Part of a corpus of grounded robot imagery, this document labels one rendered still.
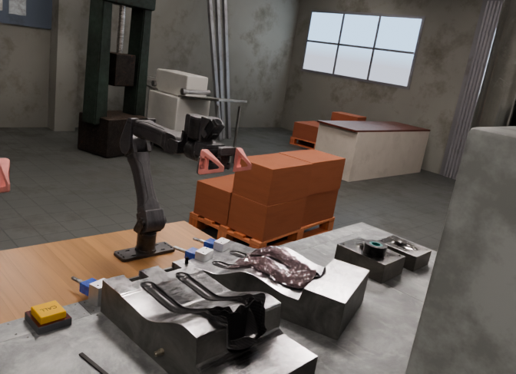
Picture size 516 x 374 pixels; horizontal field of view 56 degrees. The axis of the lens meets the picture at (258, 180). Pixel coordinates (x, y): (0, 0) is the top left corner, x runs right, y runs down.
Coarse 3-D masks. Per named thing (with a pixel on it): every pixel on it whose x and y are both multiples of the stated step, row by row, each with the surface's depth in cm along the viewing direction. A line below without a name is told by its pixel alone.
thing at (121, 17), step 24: (96, 0) 541; (120, 0) 549; (144, 0) 580; (96, 24) 546; (120, 24) 576; (144, 24) 596; (96, 48) 551; (120, 48) 583; (144, 48) 606; (96, 72) 556; (120, 72) 580; (144, 72) 617; (96, 96) 562; (144, 96) 628; (96, 120) 570; (120, 120) 582; (96, 144) 583
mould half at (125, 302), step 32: (128, 288) 119; (160, 288) 122; (224, 288) 128; (128, 320) 114; (160, 320) 106; (192, 320) 102; (192, 352) 98; (224, 352) 103; (256, 352) 107; (288, 352) 108
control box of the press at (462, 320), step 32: (480, 128) 33; (512, 128) 37; (480, 160) 33; (512, 160) 32; (480, 192) 33; (512, 192) 32; (448, 224) 35; (480, 224) 34; (512, 224) 32; (448, 256) 35; (480, 256) 34; (512, 256) 32; (448, 288) 36; (480, 288) 34; (512, 288) 33; (448, 320) 36; (480, 320) 34; (512, 320) 33; (416, 352) 38; (448, 352) 36; (480, 352) 34; (512, 352) 33
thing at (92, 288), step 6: (72, 276) 132; (78, 282) 131; (84, 282) 129; (90, 282) 129; (96, 282) 127; (84, 288) 127; (90, 288) 126; (96, 288) 124; (84, 294) 128; (90, 294) 126; (96, 294) 125; (90, 300) 126; (96, 300) 125
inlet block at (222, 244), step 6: (198, 240) 163; (204, 240) 163; (210, 240) 161; (216, 240) 159; (222, 240) 159; (228, 240) 160; (204, 246) 160; (210, 246) 159; (216, 246) 158; (222, 246) 157; (228, 246) 160
